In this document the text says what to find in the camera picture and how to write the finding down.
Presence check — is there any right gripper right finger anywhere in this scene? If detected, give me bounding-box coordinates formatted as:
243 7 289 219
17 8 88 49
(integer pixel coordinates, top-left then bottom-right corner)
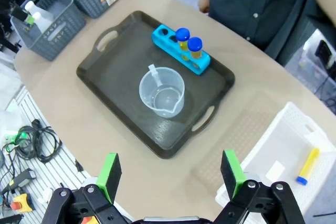
214 150 306 224

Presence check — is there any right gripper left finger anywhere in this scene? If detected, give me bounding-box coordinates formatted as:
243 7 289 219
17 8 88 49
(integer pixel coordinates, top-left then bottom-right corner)
46 153 123 224

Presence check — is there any clear plastic measuring beaker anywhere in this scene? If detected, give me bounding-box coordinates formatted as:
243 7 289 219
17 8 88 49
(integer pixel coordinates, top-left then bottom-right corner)
139 63 186 119

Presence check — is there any blue test tube rack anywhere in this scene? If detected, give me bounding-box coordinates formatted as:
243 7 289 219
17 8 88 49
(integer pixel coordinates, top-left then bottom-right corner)
151 24 212 76

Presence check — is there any yellow tube with blue cap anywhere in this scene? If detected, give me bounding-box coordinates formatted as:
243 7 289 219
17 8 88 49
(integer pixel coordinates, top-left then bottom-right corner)
296 147 321 186
187 37 203 67
175 27 191 61

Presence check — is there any person right hand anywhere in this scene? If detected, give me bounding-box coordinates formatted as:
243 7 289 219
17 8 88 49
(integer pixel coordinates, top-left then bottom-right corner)
197 0 211 14

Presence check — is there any white plastic bottle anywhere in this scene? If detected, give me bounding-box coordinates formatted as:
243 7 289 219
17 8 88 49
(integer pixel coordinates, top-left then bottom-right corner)
31 11 54 39
24 0 55 22

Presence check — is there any grey perforated basket without label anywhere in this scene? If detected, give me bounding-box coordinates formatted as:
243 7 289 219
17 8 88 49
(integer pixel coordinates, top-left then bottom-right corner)
9 0 87 62

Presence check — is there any white paper card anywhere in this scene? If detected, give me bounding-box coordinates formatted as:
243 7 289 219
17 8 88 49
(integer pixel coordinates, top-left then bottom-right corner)
265 160 286 182

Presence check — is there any white perforated plastic basket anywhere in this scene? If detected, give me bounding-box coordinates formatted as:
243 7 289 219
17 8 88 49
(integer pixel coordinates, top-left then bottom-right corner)
215 101 336 222

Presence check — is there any dark grey plastic tray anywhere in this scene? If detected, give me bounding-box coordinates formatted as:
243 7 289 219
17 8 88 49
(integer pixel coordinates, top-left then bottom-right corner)
76 10 236 160

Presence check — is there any grey handheld tool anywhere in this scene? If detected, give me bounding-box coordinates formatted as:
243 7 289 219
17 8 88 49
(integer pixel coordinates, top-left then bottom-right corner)
0 168 38 196

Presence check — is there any yellow emergency stop button box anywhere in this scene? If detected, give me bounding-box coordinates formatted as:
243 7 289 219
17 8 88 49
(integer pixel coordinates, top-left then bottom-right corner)
9 193 34 214

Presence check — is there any clear plastic storage box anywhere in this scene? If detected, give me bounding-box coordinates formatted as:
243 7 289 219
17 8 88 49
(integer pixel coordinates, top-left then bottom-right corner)
298 28 336 80

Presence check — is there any black device in storage box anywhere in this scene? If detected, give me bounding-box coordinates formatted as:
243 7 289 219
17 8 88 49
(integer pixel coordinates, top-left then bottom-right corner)
314 39 335 68

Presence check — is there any person torso in dark shirt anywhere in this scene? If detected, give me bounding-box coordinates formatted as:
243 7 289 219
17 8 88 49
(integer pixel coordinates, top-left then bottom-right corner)
201 0 336 68

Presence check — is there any black coiled cable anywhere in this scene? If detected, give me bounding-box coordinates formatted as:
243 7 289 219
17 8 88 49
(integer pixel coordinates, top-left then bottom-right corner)
2 119 63 164

